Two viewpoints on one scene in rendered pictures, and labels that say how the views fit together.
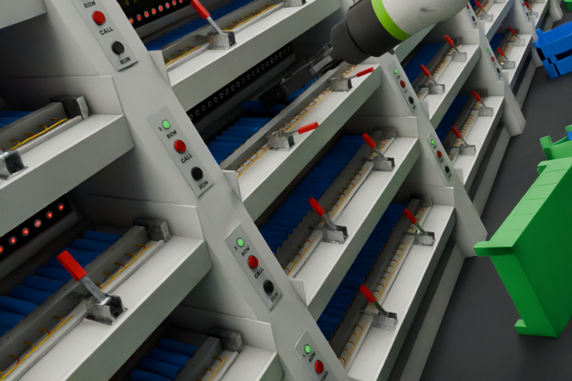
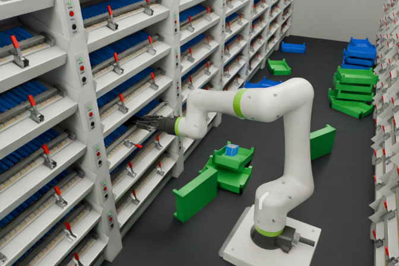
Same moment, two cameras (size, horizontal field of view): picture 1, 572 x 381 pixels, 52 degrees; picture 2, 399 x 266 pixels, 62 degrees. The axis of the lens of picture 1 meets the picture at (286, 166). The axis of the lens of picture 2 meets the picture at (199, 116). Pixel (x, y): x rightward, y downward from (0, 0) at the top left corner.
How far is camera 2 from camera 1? 0.85 m
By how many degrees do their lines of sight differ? 22
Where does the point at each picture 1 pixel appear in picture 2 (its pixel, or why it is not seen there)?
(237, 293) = (97, 198)
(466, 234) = (176, 170)
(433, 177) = (174, 149)
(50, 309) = (46, 199)
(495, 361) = (162, 222)
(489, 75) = not seen: hidden behind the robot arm
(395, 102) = not seen: hidden behind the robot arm
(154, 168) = (88, 160)
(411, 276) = (150, 186)
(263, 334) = (99, 209)
